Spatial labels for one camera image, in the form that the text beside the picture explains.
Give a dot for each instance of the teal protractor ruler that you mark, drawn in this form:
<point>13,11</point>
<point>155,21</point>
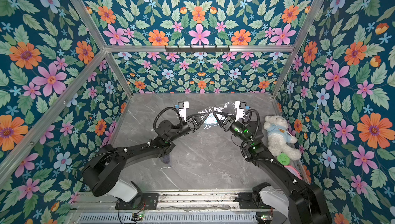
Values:
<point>211,121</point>

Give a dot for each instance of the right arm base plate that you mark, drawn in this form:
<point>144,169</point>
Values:
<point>246,201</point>

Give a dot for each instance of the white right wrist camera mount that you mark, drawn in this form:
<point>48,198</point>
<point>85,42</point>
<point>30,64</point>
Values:
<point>241,108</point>

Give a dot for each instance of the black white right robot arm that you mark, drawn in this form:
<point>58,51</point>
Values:
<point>263,141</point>

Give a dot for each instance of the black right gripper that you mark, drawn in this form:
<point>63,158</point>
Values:
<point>227,123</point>

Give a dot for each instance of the white teddy bear blue shirt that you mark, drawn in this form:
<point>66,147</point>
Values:
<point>280,140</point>

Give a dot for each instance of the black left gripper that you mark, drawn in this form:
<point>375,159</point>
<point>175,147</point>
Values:
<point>192,125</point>

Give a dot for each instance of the pink alarm clock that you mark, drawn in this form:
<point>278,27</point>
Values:
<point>294,171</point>

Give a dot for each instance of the black hook rail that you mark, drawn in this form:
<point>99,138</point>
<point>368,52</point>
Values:
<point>197,49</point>

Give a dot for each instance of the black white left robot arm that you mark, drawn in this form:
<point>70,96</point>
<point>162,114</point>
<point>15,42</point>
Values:
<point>101,174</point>

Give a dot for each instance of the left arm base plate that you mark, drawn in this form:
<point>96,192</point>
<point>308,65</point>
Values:
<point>142,201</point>

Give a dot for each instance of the teal ruler set pouch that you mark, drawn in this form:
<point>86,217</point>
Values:
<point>220,112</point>

